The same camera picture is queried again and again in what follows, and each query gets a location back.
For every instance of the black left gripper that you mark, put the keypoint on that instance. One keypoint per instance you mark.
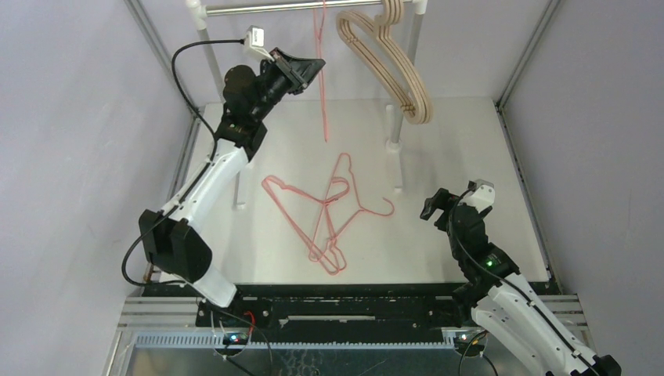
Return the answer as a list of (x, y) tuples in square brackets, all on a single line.
[(303, 71)]

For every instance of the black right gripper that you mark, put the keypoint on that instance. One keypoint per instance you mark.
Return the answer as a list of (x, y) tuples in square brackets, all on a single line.
[(448, 209)]

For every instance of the pink wire hanger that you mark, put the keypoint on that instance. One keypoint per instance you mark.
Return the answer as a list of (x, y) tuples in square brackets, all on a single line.
[(319, 18), (311, 219), (341, 208)]

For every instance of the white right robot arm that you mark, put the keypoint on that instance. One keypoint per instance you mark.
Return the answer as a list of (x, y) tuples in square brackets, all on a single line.
[(497, 296)]

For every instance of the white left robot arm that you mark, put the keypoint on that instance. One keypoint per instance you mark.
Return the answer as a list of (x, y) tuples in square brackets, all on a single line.
[(171, 236)]

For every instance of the metal clothes rack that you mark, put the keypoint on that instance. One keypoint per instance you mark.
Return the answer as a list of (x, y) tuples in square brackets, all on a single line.
[(370, 38)]

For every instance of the right circuit board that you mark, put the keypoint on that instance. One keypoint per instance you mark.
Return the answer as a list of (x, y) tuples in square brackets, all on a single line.
[(464, 340)]

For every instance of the circuit board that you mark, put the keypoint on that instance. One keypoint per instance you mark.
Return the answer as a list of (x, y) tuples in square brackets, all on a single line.
[(464, 340), (236, 338)]

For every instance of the left circuit board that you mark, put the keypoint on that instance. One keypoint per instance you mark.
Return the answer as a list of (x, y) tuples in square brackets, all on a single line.
[(236, 338)]

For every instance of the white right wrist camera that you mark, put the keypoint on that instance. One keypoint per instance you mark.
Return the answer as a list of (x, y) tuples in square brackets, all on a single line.
[(481, 195)]

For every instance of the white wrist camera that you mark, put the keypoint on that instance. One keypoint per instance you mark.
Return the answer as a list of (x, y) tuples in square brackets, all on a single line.
[(254, 44), (481, 195)]

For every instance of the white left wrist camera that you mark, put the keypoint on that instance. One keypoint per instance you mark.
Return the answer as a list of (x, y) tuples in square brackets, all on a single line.
[(254, 44)]

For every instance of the right aluminium frame post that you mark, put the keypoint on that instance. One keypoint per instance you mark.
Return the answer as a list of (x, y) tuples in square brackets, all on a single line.
[(501, 106)]

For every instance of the aluminium frame post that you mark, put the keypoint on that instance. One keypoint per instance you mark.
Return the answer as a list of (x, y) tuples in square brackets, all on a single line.
[(155, 42), (501, 106)]

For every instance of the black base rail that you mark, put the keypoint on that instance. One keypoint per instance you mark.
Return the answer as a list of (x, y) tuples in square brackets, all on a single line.
[(345, 314)]

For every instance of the left aluminium frame post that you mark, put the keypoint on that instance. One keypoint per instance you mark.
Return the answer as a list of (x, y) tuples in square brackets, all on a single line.
[(155, 42)]

